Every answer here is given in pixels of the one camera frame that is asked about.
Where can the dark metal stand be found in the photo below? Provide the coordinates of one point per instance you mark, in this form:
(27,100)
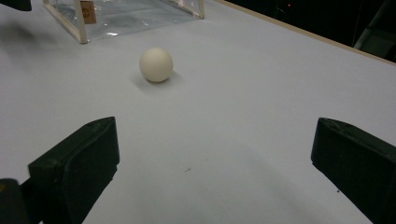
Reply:
(378,34)

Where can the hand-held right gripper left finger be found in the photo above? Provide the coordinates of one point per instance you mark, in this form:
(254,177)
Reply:
(77,161)

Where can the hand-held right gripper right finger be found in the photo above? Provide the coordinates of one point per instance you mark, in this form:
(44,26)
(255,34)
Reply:
(358,158)

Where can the white table tennis ball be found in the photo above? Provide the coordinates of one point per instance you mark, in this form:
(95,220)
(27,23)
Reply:
(155,64)

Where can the clear plastic bag beige trim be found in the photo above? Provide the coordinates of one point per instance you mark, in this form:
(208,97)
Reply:
(124,18)

